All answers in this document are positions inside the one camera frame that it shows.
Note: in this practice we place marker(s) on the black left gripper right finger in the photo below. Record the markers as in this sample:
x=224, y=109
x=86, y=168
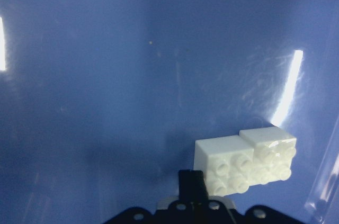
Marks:
x=199, y=194

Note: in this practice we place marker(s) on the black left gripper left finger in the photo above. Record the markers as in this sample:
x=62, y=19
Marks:
x=184, y=185

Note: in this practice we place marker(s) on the white block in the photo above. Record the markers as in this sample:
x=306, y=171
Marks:
x=274, y=150
x=225, y=163

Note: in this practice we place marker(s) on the blue plastic tray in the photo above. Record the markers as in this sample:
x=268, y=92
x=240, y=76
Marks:
x=102, y=101

